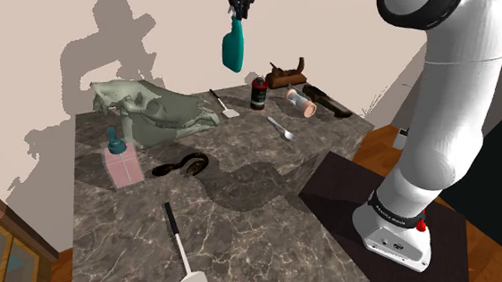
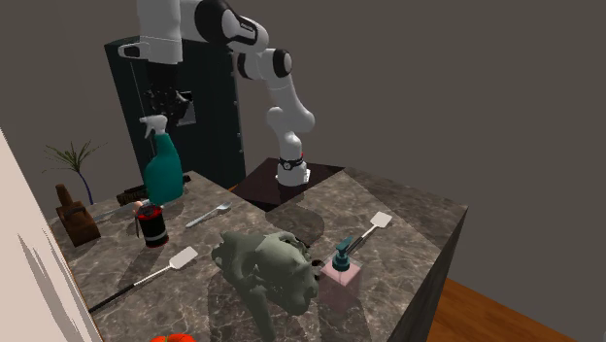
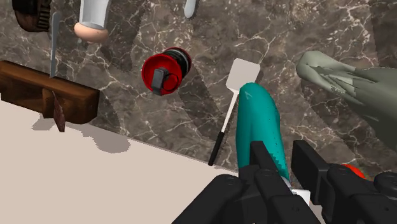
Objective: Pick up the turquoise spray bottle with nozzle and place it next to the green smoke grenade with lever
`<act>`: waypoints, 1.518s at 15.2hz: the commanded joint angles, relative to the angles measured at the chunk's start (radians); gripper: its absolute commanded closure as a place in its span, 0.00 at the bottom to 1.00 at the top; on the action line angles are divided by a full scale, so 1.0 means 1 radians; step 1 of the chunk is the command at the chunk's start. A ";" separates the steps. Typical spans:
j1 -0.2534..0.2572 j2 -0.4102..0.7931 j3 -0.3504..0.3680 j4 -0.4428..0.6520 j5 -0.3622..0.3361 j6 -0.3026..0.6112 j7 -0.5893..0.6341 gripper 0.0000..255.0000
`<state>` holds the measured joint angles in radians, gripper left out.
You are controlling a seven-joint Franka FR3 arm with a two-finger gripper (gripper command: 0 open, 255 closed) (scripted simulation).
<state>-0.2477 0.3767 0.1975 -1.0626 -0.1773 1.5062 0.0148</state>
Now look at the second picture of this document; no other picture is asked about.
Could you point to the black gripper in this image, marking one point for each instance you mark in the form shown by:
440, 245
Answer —
163, 87

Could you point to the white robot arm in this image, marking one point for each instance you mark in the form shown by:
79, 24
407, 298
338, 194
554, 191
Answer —
284, 94

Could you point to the teal spray bottle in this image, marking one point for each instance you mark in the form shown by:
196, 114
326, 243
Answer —
163, 175

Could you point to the dark brush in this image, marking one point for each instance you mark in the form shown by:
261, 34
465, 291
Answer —
132, 193

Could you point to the green potted plant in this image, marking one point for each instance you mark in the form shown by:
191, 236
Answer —
72, 158

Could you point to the silver knife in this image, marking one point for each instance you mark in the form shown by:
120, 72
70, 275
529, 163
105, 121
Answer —
113, 213

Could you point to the silver fork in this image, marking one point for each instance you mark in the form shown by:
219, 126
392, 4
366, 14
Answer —
208, 215

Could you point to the dark robot stand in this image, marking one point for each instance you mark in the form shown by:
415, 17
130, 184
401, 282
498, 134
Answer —
258, 187

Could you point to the black cup with red rim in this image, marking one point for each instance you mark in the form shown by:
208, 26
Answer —
153, 229

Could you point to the brown wooden block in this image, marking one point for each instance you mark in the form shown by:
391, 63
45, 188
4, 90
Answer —
78, 222

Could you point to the grey-green animal figure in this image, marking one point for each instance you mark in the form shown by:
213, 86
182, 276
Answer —
274, 270

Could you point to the red round object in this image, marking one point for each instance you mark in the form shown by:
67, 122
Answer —
174, 338

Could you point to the pink soap dispenser teal pump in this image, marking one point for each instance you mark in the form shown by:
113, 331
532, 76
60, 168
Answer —
341, 279

